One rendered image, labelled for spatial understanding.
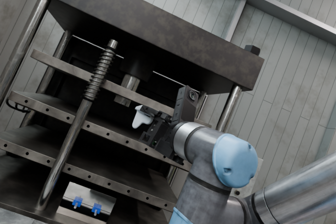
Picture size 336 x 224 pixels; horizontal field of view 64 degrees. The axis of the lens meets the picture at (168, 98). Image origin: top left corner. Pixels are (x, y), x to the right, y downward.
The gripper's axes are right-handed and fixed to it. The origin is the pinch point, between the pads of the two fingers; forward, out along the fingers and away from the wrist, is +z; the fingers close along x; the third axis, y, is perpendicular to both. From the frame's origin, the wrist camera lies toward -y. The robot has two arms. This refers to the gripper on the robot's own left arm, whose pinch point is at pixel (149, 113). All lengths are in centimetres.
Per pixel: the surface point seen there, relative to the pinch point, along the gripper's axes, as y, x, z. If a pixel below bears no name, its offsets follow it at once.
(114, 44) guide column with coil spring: -28, 3, 80
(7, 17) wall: -33, -60, 312
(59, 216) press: 64, 26, 78
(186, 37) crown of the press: -51, 30, 63
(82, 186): 46, 29, 78
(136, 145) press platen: 13, 41, 72
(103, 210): 52, 44, 73
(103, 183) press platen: 40, 37, 76
